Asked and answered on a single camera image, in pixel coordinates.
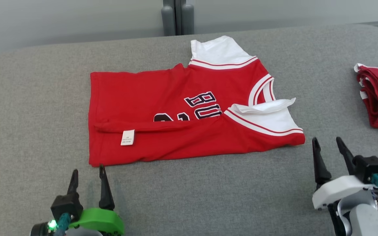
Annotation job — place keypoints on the green and white left gripper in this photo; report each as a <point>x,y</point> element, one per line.
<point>100,219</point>

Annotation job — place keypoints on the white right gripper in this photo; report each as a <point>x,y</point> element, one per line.
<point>336,190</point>

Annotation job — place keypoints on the grey metal post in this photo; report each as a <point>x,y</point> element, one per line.
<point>167,19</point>

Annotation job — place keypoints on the red and white basketball jersey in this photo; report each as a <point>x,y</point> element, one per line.
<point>143,98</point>

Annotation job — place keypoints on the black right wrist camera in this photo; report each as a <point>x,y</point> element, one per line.
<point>369,167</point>

